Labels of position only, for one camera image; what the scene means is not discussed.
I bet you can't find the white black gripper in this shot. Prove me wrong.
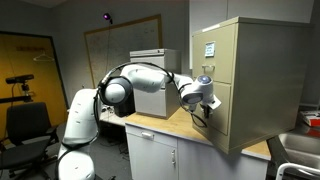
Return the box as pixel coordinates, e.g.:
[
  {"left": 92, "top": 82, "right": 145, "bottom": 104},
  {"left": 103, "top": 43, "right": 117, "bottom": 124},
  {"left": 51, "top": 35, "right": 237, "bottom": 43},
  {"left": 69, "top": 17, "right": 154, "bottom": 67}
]
[{"left": 198, "top": 94, "right": 222, "bottom": 119}]

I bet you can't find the beige unlabelled cabinet drawer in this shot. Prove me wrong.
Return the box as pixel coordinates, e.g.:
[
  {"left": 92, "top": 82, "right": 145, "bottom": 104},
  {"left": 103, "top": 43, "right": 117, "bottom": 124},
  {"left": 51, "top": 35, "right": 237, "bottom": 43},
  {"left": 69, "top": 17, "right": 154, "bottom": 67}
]
[{"left": 192, "top": 78, "right": 233, "bottom": 136}]

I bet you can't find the beige cabinet drawer with label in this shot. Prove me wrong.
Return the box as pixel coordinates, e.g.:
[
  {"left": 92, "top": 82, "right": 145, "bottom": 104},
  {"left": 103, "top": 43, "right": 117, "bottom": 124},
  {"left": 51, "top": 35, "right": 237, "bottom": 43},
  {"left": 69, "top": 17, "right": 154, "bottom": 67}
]
[{"left": 191, "top": 23, "right": 239, "bottom": 85}]

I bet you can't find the small gray file cabinet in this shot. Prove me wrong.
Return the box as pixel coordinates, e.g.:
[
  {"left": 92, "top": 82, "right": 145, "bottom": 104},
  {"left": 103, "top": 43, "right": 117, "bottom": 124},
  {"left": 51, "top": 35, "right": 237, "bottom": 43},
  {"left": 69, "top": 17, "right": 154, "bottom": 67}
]
[{"left": 129, "top": 48, "right": 183, "bottom": 120}]

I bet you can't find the beige metal file cabinet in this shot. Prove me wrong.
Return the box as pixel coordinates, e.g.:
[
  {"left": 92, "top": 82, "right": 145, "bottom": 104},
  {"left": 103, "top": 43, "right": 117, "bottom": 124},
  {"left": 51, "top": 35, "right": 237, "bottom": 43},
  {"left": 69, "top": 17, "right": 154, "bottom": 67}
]
[{"left": 191, "top": 16, "right": 314, "bottom": 155}]

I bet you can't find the white cabinet with wooden top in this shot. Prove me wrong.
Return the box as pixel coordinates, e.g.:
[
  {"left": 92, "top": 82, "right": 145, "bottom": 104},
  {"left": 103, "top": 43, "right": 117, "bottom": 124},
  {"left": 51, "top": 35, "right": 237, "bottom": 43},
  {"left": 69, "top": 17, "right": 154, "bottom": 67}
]
[{"left": 124, "top": 107, "right": 273, "bottom": 180}]

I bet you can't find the black computer box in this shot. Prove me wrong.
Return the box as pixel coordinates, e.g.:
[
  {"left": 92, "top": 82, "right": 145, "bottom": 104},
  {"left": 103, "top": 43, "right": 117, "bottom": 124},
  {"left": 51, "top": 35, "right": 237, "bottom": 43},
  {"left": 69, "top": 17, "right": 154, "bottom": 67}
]
[{"left": 114, "top": 96, "right": 136, "bottom": 118}]

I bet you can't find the white desk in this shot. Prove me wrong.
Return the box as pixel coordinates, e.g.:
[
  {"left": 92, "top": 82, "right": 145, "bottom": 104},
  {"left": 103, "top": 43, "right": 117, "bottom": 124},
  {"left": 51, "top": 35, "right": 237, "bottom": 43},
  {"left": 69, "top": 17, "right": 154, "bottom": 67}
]
[{"left": 99, "top": 105, "right": 128, "bottom": 127}]

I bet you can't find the stainless steel sink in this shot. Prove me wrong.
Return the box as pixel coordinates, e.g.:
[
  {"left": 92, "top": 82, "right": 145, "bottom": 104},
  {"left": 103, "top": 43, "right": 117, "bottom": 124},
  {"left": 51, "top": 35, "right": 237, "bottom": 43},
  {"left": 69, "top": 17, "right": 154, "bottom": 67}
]
[{"left": 277, "top": 131, "right": 320, "bottom": 172}]

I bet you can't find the wood-framed whiteboard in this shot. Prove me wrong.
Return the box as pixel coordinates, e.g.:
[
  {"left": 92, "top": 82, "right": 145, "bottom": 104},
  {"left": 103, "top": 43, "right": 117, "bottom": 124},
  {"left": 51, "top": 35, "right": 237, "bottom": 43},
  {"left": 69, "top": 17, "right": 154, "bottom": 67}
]
[{"left": 83, "top": 14, "right": 164, "bottom": 90}]

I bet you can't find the red and white box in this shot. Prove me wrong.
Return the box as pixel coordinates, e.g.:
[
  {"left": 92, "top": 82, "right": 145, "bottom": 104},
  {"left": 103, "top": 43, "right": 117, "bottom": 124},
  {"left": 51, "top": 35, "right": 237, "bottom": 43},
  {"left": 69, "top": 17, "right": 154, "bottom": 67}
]
[{"left": 299, "top": 110, "right": 320, "bottom": 128}]

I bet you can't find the black office chair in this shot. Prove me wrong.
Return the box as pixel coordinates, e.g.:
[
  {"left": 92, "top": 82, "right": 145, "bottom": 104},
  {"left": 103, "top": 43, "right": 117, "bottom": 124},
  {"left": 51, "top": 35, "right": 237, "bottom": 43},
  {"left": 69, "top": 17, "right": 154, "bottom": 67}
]
[{"left": 0, "top": 101, "right": 60, "bottom": 180}]

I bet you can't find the yellow door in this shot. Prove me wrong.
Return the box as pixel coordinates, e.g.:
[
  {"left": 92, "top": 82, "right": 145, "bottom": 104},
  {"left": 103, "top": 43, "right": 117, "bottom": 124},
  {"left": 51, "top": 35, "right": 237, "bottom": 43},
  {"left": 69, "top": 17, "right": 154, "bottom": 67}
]
[{"left": 0, "top": 30, "right": 70, "bottom": 135}]

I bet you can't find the white metal tube frame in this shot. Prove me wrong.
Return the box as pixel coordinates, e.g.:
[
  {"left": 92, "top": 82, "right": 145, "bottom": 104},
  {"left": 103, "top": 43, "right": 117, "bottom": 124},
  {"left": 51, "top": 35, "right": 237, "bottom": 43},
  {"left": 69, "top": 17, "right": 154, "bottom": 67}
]
[{"left": 275, "top": 162, "right": 320, "bottom": 180}]

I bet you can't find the camera with purple light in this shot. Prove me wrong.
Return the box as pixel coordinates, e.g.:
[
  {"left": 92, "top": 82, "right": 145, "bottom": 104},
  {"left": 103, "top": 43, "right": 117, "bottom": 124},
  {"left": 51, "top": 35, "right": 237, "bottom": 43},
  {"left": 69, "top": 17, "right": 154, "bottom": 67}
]
[{"left": 102, "top": 12, "right": 115, "bottom": 25}]

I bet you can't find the wire coat hanger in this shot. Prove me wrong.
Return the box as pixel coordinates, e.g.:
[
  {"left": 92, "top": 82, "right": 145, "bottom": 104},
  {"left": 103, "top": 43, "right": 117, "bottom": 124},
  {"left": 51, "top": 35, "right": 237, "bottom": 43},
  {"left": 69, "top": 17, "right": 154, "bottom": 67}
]
[{"left": 32, "top": 52, "right": 56, "bottom": 63}]

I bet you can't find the black camera on stand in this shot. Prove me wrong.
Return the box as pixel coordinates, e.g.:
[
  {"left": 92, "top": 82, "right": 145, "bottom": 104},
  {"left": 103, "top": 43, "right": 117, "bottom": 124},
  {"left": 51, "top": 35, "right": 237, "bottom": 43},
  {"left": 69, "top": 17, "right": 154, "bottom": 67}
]
[{"left": 0, "top": 73, "right": 35, "bottom": 105}]

